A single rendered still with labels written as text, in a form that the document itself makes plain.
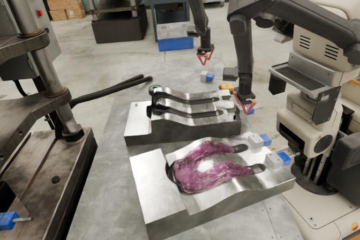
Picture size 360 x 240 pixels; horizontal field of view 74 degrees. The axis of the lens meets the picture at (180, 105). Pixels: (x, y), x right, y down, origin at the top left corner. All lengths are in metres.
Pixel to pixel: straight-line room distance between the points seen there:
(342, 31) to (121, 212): 0.84
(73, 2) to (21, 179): 6.54
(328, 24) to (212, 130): 0.57
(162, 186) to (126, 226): 0.17
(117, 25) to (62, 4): 2.91
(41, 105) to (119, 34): 3.96
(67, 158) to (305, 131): 1.04
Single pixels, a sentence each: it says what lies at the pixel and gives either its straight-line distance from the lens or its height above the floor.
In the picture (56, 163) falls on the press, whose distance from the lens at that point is 1.18.
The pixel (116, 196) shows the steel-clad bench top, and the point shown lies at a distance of 0.93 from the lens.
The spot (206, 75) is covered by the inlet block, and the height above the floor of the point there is 0.84.
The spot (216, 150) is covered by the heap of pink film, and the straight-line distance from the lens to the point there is 0.87.
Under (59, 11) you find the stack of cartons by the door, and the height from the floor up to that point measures 0.24.
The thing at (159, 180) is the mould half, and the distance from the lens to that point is 0.79.
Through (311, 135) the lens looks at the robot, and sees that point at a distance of 1.18.
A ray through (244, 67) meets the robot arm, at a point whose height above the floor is 1.11.
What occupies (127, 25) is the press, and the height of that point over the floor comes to 0.30.
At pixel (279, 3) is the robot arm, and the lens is 0.65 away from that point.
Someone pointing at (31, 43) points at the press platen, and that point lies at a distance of 1.01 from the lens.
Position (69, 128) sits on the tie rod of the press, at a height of 0.86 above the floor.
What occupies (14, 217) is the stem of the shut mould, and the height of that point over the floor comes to 0.88.
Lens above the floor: 1.52
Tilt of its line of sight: 34 degrees down
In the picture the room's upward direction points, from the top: 5 degrees counter-clockwise
